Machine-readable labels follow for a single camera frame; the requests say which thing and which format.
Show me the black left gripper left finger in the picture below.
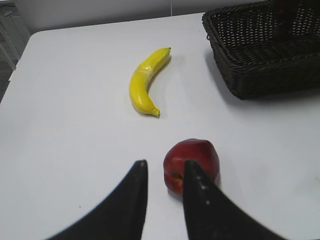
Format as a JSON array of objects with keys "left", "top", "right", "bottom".
[{"left": 50, "top": 159, "right": 148, "bottom": 240}]

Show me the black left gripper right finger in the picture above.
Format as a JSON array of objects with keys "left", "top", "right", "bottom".
[{"left": 183, "top": 160, "right": 283, "bottom": 240}]

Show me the grey chair at table edge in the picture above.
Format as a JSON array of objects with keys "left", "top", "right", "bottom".
[{"left": 0, "top": 2, "right": 31, "bottom": 83}]

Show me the yellow banana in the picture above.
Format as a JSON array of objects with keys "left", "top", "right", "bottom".
[{"left": 129, "top": 47, "right": 171, "bottom": 118}]

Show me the dark brown wicker basket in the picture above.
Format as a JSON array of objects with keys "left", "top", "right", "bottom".
[{"left": 202, "top": 0, "right": 320, "bottom": 100}]

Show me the red apple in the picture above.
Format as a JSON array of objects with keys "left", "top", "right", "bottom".
[{"left": 163, "top": 138, "right": 220, "bottom": 196}]

